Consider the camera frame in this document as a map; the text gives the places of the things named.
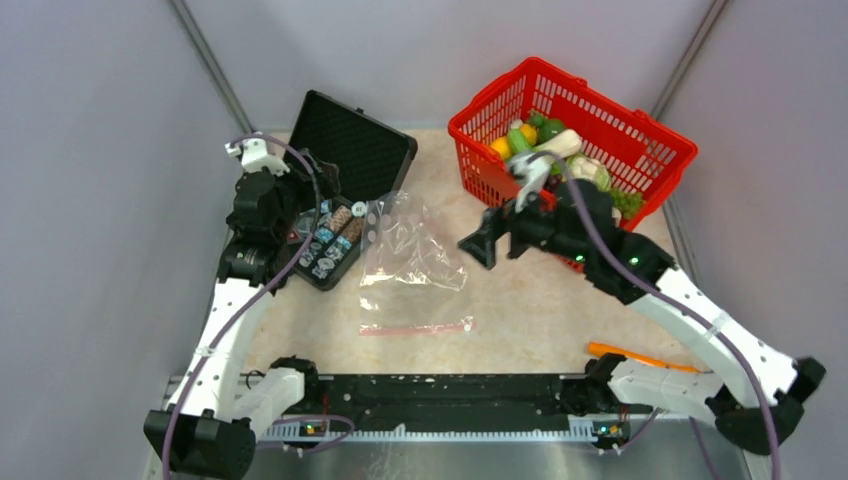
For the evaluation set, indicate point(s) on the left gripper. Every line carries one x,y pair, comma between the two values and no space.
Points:
304,187

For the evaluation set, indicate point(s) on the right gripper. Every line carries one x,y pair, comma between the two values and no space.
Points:
497,221

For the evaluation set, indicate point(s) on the clear zip top bag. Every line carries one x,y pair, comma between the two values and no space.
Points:
414,280

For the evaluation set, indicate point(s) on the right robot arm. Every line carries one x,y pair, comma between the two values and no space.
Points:
751,393

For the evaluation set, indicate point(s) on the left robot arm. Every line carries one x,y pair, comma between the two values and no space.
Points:
207,429

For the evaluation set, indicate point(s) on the white dealer button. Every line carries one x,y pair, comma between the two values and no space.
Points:
359,209

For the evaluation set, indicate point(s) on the green toy cucumber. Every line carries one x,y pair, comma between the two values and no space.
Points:
517,141

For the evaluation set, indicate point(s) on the toy cauliflower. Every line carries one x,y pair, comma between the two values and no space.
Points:
582,167

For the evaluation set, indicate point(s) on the black poker chip case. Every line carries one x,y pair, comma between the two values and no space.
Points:
373,160

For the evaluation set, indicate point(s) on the white green toy leek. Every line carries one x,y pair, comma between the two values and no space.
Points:
561,146

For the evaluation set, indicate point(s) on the green toy pepper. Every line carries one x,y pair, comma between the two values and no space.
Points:
546,127

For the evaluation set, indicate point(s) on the green toy grapes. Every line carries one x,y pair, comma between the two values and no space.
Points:
628,204

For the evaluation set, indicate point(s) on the red plastic basket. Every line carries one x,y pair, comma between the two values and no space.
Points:
642,154

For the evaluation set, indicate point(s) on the orange toy carrot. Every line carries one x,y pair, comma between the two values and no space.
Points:
597,350

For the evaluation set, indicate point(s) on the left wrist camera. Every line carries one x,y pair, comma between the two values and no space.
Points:
257,155

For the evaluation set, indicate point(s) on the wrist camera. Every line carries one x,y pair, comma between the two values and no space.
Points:
530,170
257,155

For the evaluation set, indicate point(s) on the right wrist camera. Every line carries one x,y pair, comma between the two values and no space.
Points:
530,170

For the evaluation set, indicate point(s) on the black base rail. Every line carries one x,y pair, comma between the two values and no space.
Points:
464,403

